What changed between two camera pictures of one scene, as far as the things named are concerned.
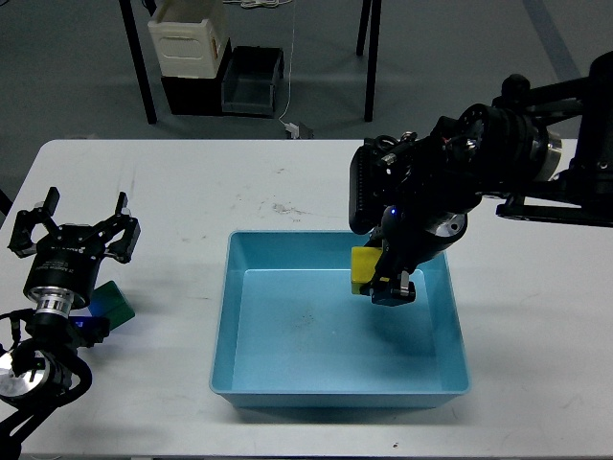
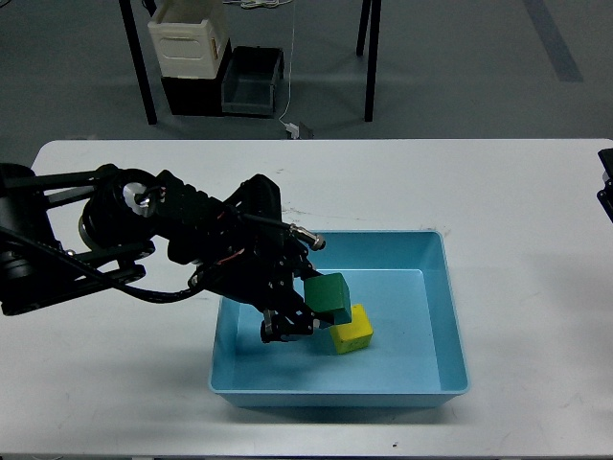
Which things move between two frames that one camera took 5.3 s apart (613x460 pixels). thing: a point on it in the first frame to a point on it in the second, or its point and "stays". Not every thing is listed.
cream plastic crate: (190, 36) stays
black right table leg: (370, 23) stays
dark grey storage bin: (248, 83) stays
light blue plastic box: (290, 333) stays
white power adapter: (293, 129) stays
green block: (109, 301) to (329, 291)
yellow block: (363, 262) to (355, 334)
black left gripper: (61, 274) to (267, 264)
